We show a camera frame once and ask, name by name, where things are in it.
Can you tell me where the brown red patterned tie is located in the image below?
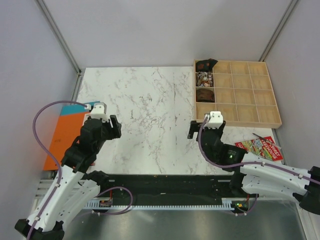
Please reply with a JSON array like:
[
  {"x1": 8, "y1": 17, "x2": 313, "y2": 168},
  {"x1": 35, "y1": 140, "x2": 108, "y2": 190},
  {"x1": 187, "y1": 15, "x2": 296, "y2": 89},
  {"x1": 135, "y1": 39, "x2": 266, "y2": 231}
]
[{"x1": 196, "y1": 88, "x2": 215, "y2": 103}]

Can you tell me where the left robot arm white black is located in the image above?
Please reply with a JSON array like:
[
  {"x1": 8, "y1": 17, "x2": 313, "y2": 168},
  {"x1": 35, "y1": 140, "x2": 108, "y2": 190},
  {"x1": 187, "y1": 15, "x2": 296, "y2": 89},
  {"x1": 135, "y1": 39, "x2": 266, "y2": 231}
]
[{"x1": 14, "y1": 113, "x2": 122, "y2": 240}]

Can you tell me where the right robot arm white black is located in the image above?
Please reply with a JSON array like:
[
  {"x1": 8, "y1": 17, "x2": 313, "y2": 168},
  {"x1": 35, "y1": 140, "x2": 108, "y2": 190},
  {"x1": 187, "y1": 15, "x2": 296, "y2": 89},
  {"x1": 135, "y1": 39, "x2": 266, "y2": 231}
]
[{"x1": 187, "y1": 120, "x2": 320, "y2": 215}]

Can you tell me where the orange folder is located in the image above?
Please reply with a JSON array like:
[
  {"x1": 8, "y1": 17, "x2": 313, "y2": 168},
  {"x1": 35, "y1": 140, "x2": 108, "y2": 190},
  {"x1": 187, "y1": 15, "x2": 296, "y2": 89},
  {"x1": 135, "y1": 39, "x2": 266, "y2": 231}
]
[{"x1": 49, "y1": 112, "x2": 89, "y2": 164}]

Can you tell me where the pen on red book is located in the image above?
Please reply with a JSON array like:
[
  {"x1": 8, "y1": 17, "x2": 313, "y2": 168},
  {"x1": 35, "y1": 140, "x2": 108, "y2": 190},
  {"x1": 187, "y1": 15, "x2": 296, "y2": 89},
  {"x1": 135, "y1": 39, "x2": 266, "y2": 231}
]
[{"x1": 252, "y1": 133, "x2": 281, "y2": 150}]

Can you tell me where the red treehouse book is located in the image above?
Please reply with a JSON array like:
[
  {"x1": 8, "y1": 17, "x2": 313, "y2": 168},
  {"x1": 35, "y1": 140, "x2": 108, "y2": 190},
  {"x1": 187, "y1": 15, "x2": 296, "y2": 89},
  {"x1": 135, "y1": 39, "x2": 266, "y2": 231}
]
[{"x1": 235, "y1": 136, "x2": 284, "y2": 162}]

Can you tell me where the teal folder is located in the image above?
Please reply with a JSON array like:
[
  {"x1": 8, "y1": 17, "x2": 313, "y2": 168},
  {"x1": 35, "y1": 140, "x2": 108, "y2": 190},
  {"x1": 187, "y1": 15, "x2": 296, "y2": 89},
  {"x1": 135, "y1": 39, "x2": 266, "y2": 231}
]
[{"x1": 60, "y1": 104, "x2": 90, "y2": 116}]

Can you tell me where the rolled colourful tie in tray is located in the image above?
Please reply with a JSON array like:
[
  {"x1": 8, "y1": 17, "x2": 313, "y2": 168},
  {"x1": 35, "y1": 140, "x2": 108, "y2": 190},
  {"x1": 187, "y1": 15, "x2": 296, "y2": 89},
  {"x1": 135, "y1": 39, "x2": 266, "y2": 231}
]
[{"x1": 195, "y1": 71, "x2": 214, "y2": 87}]

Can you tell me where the wooden compartment tray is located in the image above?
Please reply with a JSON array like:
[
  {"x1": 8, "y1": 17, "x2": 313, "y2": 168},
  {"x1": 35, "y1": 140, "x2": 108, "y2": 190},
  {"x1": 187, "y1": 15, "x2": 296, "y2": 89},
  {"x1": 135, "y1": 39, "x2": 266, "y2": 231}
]
[{"x1": 193, "y1": 60, "x2": 282, "y2": 129}]

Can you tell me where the rolled dark tie in tray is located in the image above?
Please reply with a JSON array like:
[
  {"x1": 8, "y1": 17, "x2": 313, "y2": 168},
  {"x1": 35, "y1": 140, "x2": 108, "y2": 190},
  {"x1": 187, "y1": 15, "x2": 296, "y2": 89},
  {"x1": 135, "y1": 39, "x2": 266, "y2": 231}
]
[{"x1": 195, "y1": 58, "x2": 219, "y2": 72}]

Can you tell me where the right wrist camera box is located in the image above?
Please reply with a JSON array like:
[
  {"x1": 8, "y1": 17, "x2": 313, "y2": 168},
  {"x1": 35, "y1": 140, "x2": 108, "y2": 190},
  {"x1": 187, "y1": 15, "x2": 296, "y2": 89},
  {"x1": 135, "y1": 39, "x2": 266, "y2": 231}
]
[{"x1": 203, "y1": 111, "x2": 224, "y2": 129}]

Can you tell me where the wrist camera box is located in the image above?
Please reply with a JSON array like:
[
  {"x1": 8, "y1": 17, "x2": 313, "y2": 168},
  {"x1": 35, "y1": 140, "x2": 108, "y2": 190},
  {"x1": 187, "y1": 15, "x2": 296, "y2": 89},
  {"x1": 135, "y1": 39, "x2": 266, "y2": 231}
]
[
  {"x1": 203, "y1": 111, "x2": 224, "y2": 129},
  {"x1": 84, "y1": 102, "x2": 109, "y2": 123}
]

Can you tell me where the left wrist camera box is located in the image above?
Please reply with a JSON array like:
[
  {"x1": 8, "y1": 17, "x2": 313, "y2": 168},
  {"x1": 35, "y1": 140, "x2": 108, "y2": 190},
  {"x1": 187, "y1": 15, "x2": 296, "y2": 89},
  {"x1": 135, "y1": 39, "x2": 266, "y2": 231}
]
[{"x1": 84, "y1": 102, "x2": 109, "y2": 123}]

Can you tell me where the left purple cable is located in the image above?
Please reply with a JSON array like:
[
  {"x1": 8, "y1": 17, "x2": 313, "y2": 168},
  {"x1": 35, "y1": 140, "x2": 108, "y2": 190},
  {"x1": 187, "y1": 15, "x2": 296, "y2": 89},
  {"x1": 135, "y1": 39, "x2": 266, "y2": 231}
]
[{"x1": 26, "y1": 100, "x2": 133, "y2": 240}]

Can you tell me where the purple cable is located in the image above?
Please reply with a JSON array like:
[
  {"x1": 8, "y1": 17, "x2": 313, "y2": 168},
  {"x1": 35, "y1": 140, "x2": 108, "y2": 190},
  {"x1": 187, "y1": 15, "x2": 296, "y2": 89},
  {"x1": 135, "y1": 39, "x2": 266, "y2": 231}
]
[
  {"x1": 26, "y1": 100, "x2": 133, "y2": 240},
  {"x1": 198, "y1": 116, "x2": 320, "y2": 217}
]

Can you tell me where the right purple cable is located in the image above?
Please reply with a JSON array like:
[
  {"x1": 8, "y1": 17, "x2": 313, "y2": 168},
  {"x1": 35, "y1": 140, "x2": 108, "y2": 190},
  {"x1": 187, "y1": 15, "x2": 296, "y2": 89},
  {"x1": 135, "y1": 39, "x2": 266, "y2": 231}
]
[{"x1": 198, "y1": 116, "x2": 320, "y2": 217}]

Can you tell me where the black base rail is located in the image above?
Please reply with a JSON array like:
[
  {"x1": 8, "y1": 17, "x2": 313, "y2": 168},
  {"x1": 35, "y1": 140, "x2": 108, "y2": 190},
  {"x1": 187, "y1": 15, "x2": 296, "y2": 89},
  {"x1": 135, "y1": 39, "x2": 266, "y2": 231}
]
[{"x1": 84, "y1": 171, "x2": 249, "y2": 205}]

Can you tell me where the white slotted cable duct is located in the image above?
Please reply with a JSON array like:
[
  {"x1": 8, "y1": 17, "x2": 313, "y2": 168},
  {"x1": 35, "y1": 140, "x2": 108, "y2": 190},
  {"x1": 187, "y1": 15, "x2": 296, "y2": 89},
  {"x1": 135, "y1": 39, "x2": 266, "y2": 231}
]
[{"x1": 83, "y1": 199, "x2": 235, "y2": 211}]

